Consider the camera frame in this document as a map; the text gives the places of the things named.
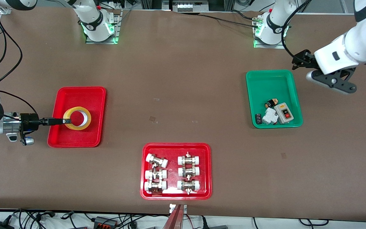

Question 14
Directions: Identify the yellow tape roll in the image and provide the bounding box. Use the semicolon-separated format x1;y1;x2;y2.
63;107;92;131

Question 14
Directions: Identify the red plastic tray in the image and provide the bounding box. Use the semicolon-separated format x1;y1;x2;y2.
140;142;212;200
47;87;106;148

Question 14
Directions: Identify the green plastic tray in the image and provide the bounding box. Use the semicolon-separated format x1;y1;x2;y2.
245;70;304;129

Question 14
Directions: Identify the white plastic connector block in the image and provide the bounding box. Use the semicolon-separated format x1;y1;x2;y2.
262;108;279;125

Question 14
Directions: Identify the grey box with orange clips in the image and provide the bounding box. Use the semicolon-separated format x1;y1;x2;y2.
93;216;117;228

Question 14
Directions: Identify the white-capped metal pipe fitting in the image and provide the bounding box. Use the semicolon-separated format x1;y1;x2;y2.
177;179;200;195
146;153;168;168
178;152;200;166
144;169;168;180
144;180;167;194
178;165;200;178

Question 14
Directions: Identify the white terminal block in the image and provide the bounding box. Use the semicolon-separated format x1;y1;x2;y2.
177;3;200;12

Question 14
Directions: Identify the red metal bar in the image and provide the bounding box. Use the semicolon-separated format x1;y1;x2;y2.
162;204;185;229

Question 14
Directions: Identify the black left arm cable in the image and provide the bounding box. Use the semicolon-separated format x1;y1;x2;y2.
280;0;366;68

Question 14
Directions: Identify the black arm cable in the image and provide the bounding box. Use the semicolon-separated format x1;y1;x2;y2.
280;0;366;68
0;14;39;123

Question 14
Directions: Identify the aluminium arm base plate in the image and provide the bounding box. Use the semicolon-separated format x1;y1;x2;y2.
254;30;287;49
85;10;120;44

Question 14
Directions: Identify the grey push-button switch box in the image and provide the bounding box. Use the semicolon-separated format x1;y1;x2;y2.
274;103;295;124

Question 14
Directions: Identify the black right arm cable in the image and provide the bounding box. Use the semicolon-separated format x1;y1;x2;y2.
0;14;39;123

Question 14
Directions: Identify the thin black table cable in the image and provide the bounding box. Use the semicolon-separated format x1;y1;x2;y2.
198;10;263;28

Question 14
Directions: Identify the small silver metal bracket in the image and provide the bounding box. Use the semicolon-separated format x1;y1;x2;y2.
169;204;187;214

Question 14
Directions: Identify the aluminium frame structure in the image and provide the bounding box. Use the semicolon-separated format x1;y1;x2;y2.
140;0;234;12

